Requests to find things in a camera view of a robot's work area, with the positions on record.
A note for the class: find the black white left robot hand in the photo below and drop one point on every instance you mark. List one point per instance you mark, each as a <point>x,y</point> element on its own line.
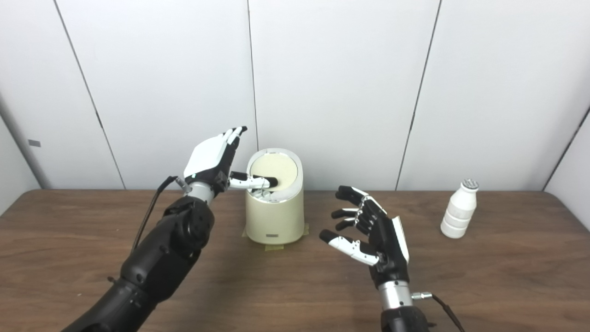
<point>209,157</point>

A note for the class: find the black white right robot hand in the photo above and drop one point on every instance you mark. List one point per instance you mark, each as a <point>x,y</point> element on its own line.
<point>385,244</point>

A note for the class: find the small white plastic bottle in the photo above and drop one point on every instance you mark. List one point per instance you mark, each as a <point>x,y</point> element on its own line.
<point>458,212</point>

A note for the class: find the cream-colored lidded bin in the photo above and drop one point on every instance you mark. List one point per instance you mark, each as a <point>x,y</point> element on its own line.
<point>276,216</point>

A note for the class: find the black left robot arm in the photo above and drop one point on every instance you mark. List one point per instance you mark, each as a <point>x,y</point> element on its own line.
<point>161,258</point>

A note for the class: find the small grey wall label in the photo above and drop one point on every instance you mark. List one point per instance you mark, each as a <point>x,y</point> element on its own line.
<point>34,143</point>

